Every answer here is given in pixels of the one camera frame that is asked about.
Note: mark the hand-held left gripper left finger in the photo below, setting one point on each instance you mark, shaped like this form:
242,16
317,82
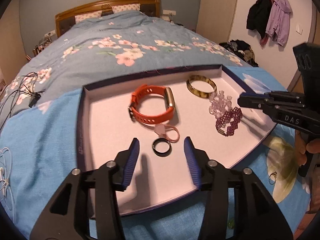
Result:
131,165

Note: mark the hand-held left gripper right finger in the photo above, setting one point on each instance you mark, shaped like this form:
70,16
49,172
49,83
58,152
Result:
191,165

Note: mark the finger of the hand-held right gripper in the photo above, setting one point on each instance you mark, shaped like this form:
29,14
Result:
252,103
265,96

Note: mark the dark blue box tray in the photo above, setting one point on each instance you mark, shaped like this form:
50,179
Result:
112,120

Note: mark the tortoiseshell bangle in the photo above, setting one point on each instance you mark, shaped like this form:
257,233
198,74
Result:
197,94

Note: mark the person's right hand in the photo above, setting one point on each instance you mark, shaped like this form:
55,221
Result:
312,146

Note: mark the pile of dark clothes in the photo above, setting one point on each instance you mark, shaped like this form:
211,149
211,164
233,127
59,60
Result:
240,51

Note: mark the dark red garment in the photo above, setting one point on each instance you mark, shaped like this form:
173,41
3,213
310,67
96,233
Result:
264,40

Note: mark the purple jacket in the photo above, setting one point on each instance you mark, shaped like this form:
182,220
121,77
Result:
280,17

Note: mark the black jacket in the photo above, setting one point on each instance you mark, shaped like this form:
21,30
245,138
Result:
257,15

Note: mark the light blue flower blanket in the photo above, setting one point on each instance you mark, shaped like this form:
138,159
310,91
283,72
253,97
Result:
50,142

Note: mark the beige wardrobe beside coat rack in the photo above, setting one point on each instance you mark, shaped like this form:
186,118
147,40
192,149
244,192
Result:
217,7

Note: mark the bed with floral duvet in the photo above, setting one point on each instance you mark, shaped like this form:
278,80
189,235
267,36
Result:
112,30

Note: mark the bedside cosmetics clutter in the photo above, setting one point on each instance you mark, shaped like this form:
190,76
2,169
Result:
42,46

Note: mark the patterned white pillow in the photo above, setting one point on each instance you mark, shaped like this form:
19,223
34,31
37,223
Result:
87,17
126,7

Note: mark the wooden headboard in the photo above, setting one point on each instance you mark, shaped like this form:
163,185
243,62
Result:
100,3

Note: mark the beige wardrobe beside window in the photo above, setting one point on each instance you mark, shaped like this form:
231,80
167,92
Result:
10,42

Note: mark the white wall socket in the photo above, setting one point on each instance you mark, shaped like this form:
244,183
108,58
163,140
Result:
50,32
169,12

